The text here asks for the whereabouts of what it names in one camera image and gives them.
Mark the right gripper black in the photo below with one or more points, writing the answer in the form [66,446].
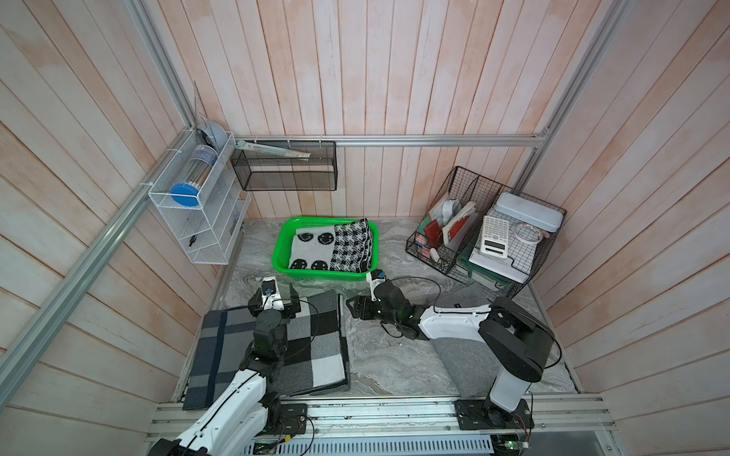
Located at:
[359,301]

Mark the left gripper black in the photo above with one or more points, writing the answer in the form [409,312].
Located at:
[294,306]

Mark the green plastic basket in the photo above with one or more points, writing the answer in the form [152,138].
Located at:
[281,256]

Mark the black white smiley scarf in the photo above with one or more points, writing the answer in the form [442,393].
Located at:
[346,248]

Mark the grey black checkered scarf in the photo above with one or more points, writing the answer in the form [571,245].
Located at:
[316,360]

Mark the plain grey scarf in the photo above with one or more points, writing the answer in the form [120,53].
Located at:
[472,366]

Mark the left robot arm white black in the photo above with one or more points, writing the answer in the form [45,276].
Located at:
[248,407]

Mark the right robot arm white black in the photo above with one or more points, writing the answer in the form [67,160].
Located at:
[520,342]

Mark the navy grey plaid scarf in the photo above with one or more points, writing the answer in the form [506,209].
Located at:
[222,345]

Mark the grey ruler in basket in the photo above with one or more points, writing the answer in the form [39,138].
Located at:
[272,150]

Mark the red booklet in organizer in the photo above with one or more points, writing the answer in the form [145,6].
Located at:
[450,235]

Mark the white calculator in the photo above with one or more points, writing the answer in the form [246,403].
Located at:
[494,237]

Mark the clear tube blue cap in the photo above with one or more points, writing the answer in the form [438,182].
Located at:
[187,188]

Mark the white tape roll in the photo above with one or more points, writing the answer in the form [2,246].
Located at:
[528,234]

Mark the white rectangular plastic box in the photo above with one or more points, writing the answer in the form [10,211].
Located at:
[529,212]

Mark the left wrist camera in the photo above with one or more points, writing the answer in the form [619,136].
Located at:
[271,295]

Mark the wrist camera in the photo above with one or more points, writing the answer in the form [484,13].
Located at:
[271,295]
[374,279]

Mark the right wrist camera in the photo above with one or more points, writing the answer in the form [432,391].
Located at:
[374,279]

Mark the black wire desk organizer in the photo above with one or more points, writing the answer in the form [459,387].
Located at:
[465,193]

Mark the white wire wall shelf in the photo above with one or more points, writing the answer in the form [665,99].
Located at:
[199,197]

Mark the black mesh wall basket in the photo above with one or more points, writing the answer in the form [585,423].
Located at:
[264,172]

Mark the horizontal aluminium wall bar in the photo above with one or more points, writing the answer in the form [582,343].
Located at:
[413,140]

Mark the aluminium mounting rail base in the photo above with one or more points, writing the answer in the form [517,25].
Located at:
[416,425]

